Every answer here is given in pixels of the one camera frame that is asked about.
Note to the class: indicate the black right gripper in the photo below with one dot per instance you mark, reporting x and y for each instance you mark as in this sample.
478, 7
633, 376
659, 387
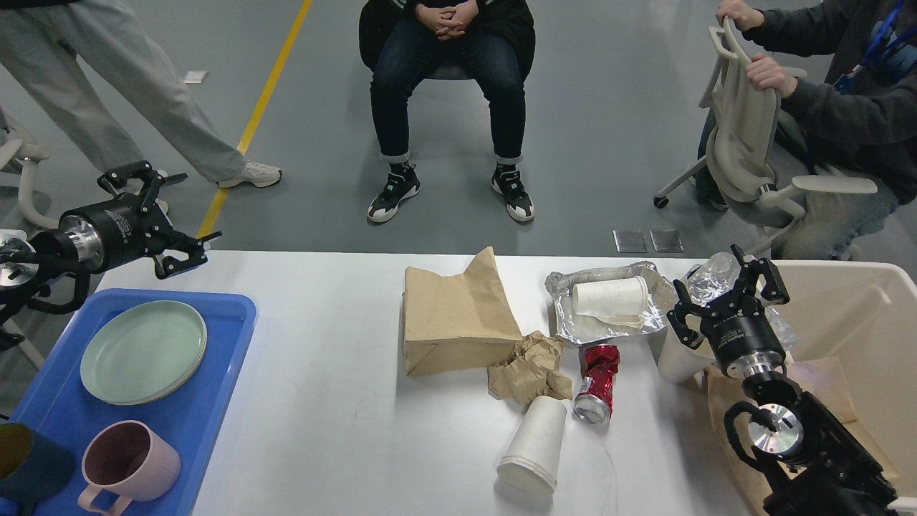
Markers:
738, 333

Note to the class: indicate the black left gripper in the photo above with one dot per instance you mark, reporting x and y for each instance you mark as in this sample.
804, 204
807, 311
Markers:
106, 235

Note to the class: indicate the green plate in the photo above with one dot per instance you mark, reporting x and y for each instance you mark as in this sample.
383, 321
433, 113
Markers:
142, 350

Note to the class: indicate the pink mug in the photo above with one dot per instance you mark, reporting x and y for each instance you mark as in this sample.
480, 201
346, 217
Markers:
126, 462

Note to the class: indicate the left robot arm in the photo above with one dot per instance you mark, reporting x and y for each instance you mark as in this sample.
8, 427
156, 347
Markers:
51, 271

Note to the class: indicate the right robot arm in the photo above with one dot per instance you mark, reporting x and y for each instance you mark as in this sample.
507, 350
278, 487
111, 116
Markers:
811, 463

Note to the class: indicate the crumpled aluminium foil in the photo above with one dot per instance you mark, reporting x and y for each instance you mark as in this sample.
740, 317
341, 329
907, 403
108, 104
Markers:
712, 280

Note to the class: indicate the upright white paper cup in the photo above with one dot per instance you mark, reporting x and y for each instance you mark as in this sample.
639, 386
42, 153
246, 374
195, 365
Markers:
678, 363

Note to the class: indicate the floor socket plate right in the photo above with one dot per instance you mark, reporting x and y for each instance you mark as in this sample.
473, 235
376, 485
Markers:
666, 242

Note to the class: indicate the floor socket plate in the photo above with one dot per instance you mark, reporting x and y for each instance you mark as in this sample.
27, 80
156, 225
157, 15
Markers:
630, 242
666, 242

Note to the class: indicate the flat brown paper bag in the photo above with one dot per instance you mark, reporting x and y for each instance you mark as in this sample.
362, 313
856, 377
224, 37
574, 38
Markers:
825, 379

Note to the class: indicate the paper cup in foil tray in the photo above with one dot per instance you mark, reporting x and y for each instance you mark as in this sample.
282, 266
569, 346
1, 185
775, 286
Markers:
611, 299

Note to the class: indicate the beige plastic bin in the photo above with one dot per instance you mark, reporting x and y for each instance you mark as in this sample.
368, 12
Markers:
863, 313

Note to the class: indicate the floor socket plate left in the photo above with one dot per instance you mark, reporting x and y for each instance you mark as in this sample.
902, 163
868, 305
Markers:
630, 242

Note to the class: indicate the crushed red can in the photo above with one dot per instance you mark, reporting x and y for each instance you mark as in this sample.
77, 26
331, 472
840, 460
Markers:
599, 364

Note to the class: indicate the aluminium foil tray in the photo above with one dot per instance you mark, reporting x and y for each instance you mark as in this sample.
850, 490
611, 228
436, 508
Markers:
578, 330

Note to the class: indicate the pink plate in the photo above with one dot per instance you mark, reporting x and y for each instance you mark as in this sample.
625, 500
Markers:
173, 386

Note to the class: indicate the blue plastic tray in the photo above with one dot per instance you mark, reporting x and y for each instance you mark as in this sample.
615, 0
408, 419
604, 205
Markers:
58, 407

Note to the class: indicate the standing person grey trousers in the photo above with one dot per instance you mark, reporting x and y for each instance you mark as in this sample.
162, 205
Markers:
44, 45

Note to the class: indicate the crumpled brown paper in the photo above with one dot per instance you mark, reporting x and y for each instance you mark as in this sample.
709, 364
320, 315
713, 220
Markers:
533, 370

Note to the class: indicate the white office chair right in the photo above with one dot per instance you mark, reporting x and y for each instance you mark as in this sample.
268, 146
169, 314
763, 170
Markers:
741, 149

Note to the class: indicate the lying white paper cup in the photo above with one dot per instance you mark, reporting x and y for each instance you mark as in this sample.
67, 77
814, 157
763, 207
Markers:
532, 459

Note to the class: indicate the dark teal cup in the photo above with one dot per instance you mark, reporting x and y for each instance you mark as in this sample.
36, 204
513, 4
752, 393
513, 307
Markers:
33, 467

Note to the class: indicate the seated person on right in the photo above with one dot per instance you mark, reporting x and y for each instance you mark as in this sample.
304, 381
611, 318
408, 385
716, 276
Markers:
845, 71

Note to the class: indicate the large brown paper bag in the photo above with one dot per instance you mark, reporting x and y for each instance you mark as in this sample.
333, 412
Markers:
459, 322

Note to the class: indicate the seated person dark jeans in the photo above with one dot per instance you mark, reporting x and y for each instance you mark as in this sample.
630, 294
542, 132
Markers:
401, 42

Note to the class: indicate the chair under middle person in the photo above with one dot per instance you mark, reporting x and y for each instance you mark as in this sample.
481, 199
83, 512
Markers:
449, 71

